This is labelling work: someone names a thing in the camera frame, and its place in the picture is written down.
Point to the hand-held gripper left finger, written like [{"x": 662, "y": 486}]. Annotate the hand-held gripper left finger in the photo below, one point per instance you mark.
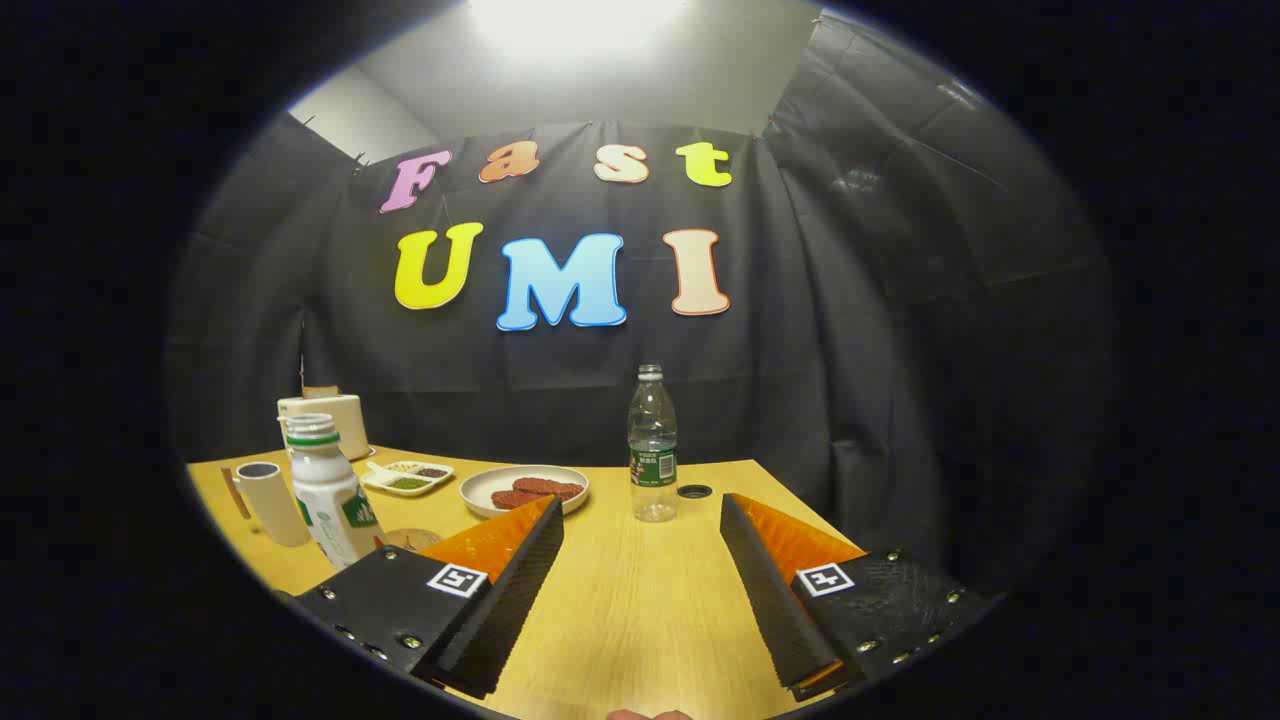
[{"x": 510, "y": 600}]

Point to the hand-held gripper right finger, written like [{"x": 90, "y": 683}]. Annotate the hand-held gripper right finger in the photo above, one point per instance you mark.
[{"x": 770, "y": 600}]

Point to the round cork coaster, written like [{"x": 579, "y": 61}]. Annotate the round cork coaster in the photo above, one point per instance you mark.
[{"x": 410, "y": 539}]

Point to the white juice bottle green label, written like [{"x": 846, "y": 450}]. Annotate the white juice bottle green label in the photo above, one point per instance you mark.
[{"x": 325, "y": 490}]

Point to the small black bottle cap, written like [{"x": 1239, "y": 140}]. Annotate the small black bottle cap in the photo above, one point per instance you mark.
[{"x": 694, "y": 491}]

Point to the clear plastic water bottle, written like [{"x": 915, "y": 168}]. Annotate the clear plastic water bottle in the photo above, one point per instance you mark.
[{"x": 652, "y": 450}]

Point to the red-brown meat slice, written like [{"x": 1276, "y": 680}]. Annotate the red-brown meat slice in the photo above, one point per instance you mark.
[
  {"x": 512, "y": 499},
  {"x": 550, "y": 488}
]

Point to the white round plate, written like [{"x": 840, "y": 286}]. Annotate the white round plate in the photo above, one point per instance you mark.
[{"x": 480, "y": 490}]

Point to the wooden table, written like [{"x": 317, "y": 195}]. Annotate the wooden table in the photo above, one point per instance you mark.
[{"x": 640, "y": 600}]

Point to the white divided condiment dish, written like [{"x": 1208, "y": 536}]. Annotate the white divided condiment dish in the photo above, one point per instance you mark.
[{"x": 408, "y": 480}]

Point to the cream toaster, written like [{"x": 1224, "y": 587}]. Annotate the cream toaster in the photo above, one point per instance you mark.
[{"x": 345, "y": 420}]

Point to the brown toast slice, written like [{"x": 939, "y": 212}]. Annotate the brown toast slice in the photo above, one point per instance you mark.
[{"x": 320, "y": 392}]

